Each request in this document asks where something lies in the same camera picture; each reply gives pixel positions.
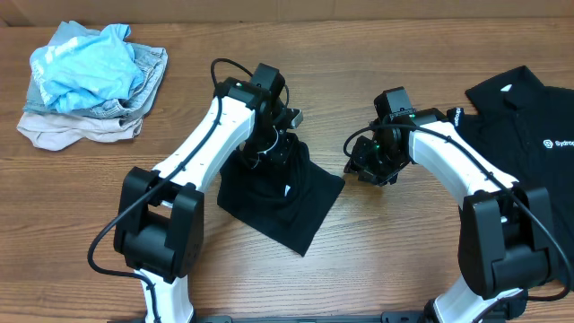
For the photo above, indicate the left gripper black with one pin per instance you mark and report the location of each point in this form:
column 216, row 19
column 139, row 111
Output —
column 278, row 146

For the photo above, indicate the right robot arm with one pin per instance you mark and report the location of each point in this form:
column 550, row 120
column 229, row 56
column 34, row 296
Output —
column 506, row 244

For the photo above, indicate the black t-shirt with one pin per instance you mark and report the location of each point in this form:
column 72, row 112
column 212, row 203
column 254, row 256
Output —
column 286, row 203

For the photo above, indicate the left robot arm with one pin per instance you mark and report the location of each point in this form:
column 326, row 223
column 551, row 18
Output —
column 162, row 230

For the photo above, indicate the black polo shirt with logo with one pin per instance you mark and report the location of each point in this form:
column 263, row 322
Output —
column 525, row 129

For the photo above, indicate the folded denim jeans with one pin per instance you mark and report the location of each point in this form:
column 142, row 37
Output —
column 152, row 61

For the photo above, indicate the light blue crumpled shirt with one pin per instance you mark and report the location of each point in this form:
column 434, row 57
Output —
column 83, row 69

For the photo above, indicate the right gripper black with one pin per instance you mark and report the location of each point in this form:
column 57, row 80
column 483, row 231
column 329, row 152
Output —
column 374, row 170

